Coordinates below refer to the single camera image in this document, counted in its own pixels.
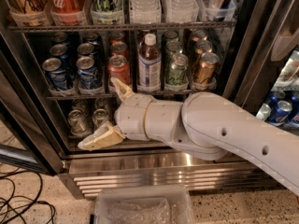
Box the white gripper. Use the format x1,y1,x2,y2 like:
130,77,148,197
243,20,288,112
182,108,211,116
78,77,154,151

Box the red coke can front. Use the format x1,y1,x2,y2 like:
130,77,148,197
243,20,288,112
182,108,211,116
107,55,131,85

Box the red coke can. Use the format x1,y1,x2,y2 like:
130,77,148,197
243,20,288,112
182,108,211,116
109,31,126,44
109,42,129,58
107,55,131,85

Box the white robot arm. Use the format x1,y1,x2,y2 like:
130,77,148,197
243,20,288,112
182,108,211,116
78,77,299,195

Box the silver can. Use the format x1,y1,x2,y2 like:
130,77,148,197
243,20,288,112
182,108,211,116
93,108,109,130
68,109,90,134

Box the silver can lower left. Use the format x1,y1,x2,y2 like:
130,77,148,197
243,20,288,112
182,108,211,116
68,109,90,134

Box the blue pepsi can front right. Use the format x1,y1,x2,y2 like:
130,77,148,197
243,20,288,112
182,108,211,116
77,56,102,90

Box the blue pepsi can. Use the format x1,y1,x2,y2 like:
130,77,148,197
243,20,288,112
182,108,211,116
77,43,97,59
77,56,102,90
42,58,68,91
50,44,70,66

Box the red coke can middle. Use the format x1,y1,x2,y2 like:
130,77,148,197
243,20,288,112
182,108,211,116
109,42,129,58

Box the blue pepsi can middle right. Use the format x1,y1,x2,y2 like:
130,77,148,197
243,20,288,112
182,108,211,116
77,43,97,59

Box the blue pepsi can front left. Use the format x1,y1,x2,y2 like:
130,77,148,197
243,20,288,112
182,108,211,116
42,58,68,91

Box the green can front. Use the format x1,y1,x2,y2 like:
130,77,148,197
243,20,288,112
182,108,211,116
165,53,189,86

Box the green can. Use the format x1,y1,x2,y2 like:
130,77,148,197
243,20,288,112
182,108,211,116
165,53,189,86
165,41,183,60

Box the red coke can back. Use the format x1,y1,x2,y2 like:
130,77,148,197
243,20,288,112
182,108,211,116
109,31,126,44

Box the blue pepsi can middle left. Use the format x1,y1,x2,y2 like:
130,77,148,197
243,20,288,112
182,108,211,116
50,44,70,66

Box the steel fridge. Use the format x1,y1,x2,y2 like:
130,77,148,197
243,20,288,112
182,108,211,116
0,0,299,199

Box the green can middle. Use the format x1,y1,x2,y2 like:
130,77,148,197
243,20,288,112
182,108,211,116
165,41,183,60

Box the gold can front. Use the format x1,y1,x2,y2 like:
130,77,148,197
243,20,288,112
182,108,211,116
193,52,219,84

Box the gold can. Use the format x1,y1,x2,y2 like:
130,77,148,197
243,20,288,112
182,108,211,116
193,52,219,84
193,40,213,59

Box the gold can middle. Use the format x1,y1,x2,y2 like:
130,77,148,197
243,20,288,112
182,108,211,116
193,40,213,59

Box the large red coke bottle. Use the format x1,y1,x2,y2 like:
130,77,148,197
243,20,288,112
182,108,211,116
50,0,87,26

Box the blue pepsi can right compartment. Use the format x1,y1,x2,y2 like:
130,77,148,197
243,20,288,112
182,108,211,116
268,100,292,126

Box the brown tea bottle white cap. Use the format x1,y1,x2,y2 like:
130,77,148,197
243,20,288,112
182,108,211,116
138,34,162,87

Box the clear plastic bin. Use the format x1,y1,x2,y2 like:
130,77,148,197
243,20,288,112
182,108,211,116
93,185,195,224

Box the black floor cables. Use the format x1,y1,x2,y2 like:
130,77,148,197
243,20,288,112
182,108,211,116
0,161,57,224

